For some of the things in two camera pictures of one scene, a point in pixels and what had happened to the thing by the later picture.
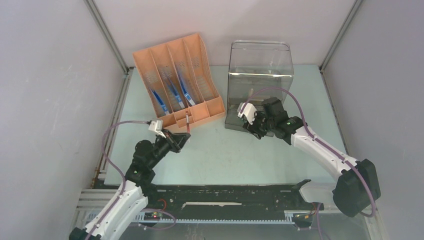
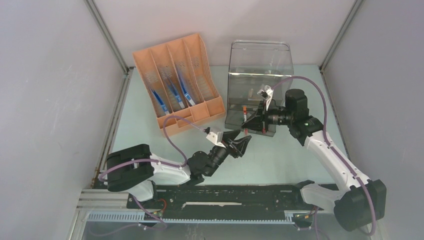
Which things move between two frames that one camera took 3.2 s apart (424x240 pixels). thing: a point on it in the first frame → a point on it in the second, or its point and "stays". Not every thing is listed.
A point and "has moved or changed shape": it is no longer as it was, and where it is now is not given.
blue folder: (185, 91) stays
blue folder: (181, 104) stays
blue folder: (166, 111) stays
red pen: (188, 126) has moved or changed shape
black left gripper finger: (171, 134) → (231, 134)
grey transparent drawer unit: (257, 70) stays
